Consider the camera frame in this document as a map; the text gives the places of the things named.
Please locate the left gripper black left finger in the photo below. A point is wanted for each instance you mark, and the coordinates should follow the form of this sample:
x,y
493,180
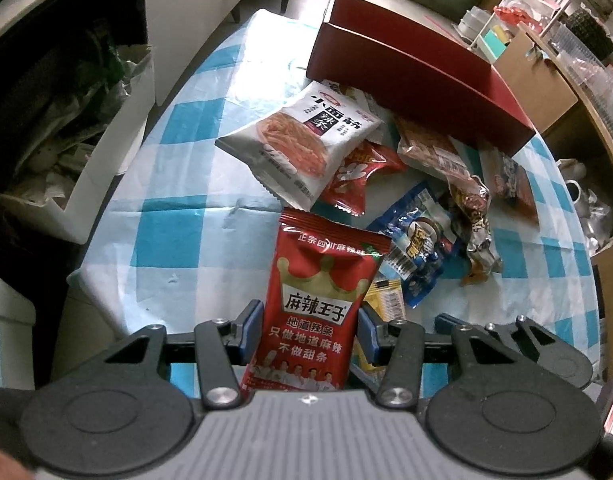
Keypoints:
x,y
215,347

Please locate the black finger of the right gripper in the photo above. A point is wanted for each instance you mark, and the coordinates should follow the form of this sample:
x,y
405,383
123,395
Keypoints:
x,y
528,339

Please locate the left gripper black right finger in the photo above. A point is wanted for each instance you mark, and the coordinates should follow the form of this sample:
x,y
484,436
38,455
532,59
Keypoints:
x,y
406,350

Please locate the red spicy strip snack bag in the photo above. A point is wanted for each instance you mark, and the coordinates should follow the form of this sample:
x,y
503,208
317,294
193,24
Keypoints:
x,y
319,277

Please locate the blue snack packet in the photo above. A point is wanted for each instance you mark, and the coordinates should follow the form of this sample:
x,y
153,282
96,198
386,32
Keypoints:
x,y
422,240

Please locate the red cola candy bag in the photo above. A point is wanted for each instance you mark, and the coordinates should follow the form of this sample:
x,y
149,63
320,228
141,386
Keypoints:
x,y
347,189

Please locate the clear brown jerky packet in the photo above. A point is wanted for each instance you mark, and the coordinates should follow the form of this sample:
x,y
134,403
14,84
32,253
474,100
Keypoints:
x,y
431,152

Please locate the white latiao snack bag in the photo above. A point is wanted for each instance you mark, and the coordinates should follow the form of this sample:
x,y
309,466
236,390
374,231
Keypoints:
x,y
295,152

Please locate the silver brown snack packet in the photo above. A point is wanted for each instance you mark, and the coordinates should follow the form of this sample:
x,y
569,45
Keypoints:
x,y
473,198

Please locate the yellow snack packet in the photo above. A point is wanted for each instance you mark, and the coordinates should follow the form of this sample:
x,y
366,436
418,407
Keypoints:
x,y
383,303

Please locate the blue white checkered tablecloth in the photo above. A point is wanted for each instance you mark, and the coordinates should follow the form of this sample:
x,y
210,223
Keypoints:
x,y
189,234

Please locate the silver foil bag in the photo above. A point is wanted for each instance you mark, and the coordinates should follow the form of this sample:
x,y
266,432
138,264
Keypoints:
x,y
595,216

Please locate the wooden cabinet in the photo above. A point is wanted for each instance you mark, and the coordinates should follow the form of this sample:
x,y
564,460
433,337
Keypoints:
x,y
559,108

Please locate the red cardboard box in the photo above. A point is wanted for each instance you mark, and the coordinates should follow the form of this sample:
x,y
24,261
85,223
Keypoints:
x,y
419,74

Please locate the white side table panel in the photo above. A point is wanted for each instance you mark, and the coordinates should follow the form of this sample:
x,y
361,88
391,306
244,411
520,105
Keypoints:
x,y
176,31

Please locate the red plastic bag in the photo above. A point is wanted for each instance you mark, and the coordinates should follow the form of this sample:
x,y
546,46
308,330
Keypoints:
x,y
513,15

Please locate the white metal shelf rack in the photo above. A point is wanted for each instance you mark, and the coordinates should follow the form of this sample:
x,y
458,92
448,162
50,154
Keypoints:
x,y
526,5

